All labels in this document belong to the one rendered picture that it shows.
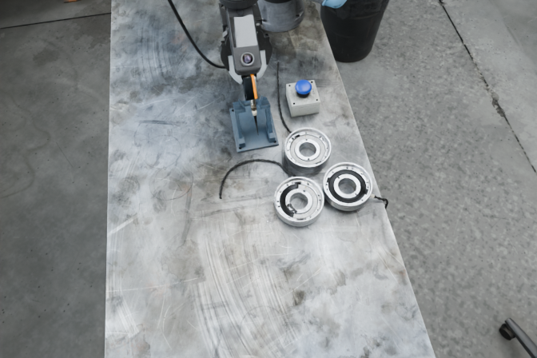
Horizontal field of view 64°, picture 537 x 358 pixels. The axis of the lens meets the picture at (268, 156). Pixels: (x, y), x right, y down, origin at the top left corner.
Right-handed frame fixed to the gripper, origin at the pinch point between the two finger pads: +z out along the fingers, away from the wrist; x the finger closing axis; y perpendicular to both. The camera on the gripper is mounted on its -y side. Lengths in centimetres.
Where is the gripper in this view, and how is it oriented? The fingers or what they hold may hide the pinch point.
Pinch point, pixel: (248, 80)
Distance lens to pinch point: 88.0
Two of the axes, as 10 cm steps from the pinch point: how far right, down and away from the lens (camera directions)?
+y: -1.9, -8.3, 5.3
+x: -9.8, 1.8, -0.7
